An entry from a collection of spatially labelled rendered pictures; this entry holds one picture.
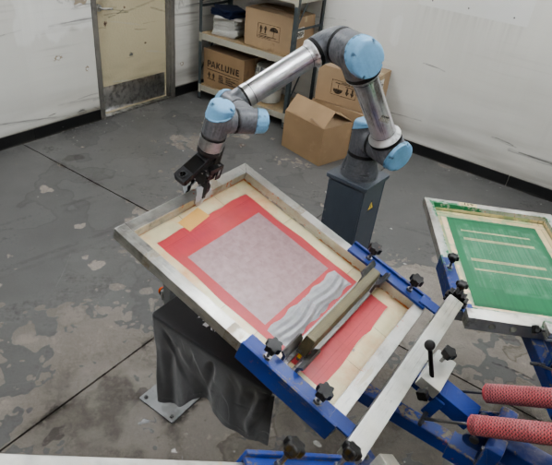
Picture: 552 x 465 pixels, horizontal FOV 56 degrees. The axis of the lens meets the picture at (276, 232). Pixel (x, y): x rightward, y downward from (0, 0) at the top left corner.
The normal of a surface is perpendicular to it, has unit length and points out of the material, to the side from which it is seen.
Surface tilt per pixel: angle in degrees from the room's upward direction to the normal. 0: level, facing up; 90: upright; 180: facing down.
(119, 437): 0
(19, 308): 0
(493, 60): 90
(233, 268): 16
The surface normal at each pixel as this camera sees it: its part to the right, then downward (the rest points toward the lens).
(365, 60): 0.42, 0.44
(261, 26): -0.54, 0.43
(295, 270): 0.32, -0.69
